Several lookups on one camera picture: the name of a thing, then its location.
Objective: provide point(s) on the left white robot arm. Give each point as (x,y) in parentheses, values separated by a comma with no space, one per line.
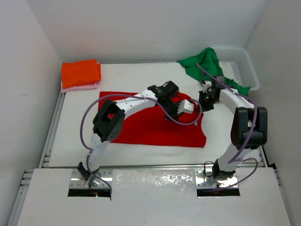
(116,108)

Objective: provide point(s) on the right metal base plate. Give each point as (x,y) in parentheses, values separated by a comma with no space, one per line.
(204,180)

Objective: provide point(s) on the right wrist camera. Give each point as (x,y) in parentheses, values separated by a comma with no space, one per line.
(206,86)

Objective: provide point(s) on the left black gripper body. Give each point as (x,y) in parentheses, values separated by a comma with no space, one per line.
(171,111)

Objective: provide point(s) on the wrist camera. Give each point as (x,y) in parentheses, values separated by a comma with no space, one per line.
(206,86)
(185,106)

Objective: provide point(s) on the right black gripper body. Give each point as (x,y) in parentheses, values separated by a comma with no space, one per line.
(203,102)

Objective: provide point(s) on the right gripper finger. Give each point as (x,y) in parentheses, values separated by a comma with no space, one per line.
(203,100)
(209,107)

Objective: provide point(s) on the orange t shirt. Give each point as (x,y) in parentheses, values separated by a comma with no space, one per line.
(80,73)

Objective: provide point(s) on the white plastic basket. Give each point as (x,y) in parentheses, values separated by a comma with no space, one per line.
(237,65)

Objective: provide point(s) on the pink t shirt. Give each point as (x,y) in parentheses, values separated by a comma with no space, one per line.
(79,88)

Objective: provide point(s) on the white front cover panel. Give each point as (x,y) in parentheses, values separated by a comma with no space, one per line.
(152,198)

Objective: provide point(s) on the green t shirt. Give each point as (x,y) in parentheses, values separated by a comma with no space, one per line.
(199,66)

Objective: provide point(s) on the red t shirt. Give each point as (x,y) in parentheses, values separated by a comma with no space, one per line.
(151,127)

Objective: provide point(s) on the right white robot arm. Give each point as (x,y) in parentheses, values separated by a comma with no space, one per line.
(249,127)

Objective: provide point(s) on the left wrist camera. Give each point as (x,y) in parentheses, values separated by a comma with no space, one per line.
(185,106)

